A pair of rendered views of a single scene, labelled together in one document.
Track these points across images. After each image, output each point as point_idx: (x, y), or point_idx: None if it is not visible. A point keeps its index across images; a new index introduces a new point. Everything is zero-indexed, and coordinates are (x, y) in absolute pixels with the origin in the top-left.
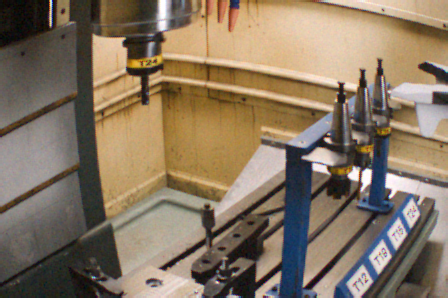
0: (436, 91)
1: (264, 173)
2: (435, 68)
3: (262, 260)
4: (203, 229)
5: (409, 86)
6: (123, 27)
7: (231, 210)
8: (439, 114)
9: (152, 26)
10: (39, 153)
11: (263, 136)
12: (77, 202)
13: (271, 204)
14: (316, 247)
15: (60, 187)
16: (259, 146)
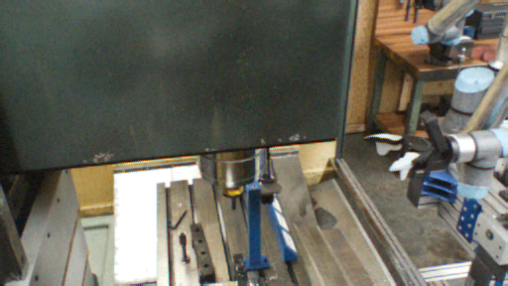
0: (413, 160)
1: (129, 191)
2: (380, 138)
3: (213, 248)
4: (160, 244)
5: (398, 163)
6: (249, 179)
7: (160, 225)
8: (409, 168)
9: (261, 174)
10: (77, 261)
11: (115, 169)
12: (90, 275)
13: (176, 212)
14: (231, 227)
15: (85, 274)
16: (111, 175)
